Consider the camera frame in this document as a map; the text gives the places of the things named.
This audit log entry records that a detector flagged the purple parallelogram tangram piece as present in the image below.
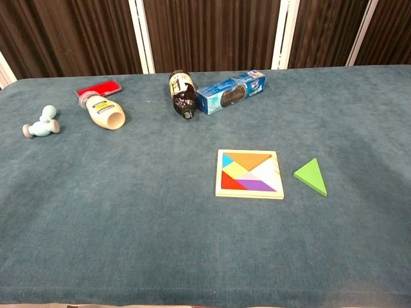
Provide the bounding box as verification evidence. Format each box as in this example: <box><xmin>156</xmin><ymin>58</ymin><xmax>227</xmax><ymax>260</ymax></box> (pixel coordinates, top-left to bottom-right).
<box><xmin>236</xmin><ymin>178</ymin><xmax>277</xmax><ymax>193</ymax></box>

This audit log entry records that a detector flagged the teal velvet tablecloth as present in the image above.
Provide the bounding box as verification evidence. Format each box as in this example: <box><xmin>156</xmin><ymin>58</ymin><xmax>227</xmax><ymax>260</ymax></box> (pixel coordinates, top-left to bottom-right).
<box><xmin>0</xmin><ymin>64</ymin><xmax>411</xmax><ymax>305</ymax></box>

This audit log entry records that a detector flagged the blue cookie box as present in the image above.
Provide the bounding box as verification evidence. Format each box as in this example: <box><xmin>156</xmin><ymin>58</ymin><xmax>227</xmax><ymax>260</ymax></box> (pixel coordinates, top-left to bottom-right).
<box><xmin>196</xmin><ymin>70</ymin><xmax>267</xmax><ymax>116</ymax></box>

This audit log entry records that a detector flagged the dark glass bottle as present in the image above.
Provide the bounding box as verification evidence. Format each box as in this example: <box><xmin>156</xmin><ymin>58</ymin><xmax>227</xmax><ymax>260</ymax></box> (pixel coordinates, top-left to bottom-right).
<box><xmin>168</xmin><ymin>70</ymin><xmax>198</xmax><ymax>120</ymax></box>

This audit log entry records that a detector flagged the brown pleated screen panel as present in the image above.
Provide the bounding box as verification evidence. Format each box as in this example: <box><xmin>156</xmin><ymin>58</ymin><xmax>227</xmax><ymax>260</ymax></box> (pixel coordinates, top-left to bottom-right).
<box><xmin>282</xmin><ymin>0</ymin><xmax>373</xmax><ymax>70</ymax></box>
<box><xmin>136</xmin><ymin>0</ymin><xmax>290</xmax><ymax>74</ymax></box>
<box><xmin>346</xmin><ymin>0</ymin><xmax>411</xmax><ymax>67</ymax></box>
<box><xmin>0</xmin><ymin>0</ymin><xmax>144</xmax><ymax>80</ymax></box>

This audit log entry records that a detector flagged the yellow square tangram piece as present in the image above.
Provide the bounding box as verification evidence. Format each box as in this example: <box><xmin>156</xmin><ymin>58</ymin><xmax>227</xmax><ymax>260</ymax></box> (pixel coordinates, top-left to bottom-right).
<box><xmin>222</xmin><ymin>161</ymin><xmax>252</xmax><ymax>179</ymax></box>

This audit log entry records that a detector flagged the green wooden triangle piece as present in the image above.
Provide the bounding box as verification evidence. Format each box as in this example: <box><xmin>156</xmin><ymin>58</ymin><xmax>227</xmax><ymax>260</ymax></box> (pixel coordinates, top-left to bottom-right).
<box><xmin>293</xmin><ymin>157</ymin><xmax>328</xmax><ymax>198</ymax></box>

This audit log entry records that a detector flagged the orange tangram triangle piece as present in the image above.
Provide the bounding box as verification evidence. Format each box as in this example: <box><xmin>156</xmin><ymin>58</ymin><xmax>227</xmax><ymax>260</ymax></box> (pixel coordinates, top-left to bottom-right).
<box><xmin>228</xmin><ymin>153</ymin><xmax>273</xmax><ymax>172</ymax></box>

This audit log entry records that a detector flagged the wooden tangram puzzle tray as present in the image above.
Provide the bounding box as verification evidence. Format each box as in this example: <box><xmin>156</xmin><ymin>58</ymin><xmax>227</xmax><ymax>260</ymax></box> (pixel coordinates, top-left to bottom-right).
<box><xmin>214</xmin><ymin>149</ymin><xmax>285</xmax><ymax>200</ymax></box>

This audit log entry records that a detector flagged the cream mayonnaise squeeze bottle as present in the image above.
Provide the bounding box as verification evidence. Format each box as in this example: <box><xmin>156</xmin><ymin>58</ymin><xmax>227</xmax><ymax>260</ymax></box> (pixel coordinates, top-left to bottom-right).
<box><xmin>78</xmin><ymin>90</ymin><xmax>127</xmax><ymax>131</ymax></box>

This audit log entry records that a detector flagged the flat red case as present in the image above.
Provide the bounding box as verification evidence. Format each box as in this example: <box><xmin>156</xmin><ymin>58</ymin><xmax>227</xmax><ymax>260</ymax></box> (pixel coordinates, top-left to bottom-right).
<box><xmin>74</xmin><ymin>79</ymin><xmax>123</xmax><ymax>99</ymax></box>

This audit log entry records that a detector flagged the red tangram triangle piece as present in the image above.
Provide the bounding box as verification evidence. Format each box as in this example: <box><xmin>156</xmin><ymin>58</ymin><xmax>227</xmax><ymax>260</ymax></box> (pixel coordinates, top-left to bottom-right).
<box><xmin>221</xmin><ymin>171</ymin><xmax>247</xmax><ymax>191</ymax></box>

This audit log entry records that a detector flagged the light blue toy figure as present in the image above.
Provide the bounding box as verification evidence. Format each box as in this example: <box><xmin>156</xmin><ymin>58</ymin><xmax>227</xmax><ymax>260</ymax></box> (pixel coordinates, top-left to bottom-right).
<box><xmin>22</xmin><ymin>105</ymin><xmax>61</xmax><ymax>139</ymax></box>

